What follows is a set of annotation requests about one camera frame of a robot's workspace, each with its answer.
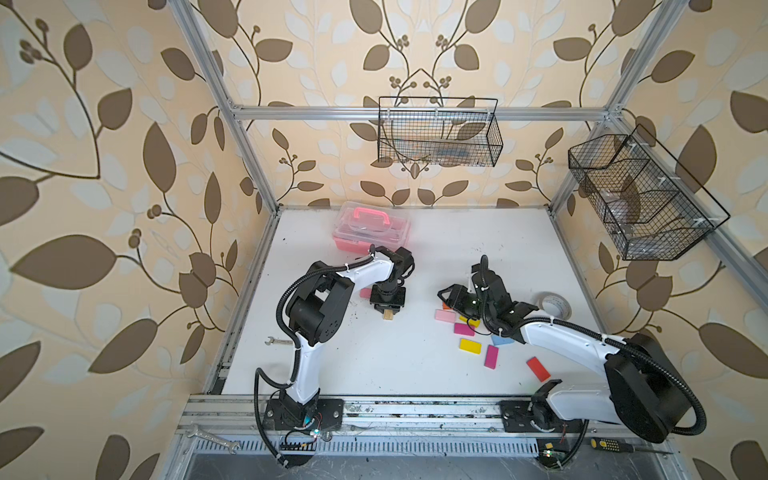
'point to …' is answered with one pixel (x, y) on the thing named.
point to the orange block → (445, 307)
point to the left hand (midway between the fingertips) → (390, 308)
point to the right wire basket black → (651, 204)
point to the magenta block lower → (491, 357)
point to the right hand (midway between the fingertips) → (441, 297)
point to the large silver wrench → (194, 430)
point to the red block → (538, 369)
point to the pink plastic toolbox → (360, 225)
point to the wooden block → (388, 314)
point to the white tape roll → (555, 305)
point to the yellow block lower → (470, 346)
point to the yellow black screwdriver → (621, 446)
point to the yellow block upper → (473, 322)
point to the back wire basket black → (457, 131)
